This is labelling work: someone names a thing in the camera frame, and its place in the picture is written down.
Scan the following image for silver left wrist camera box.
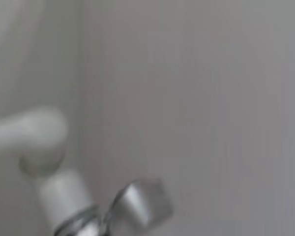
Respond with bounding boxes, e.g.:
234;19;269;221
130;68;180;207
107;177;175;230

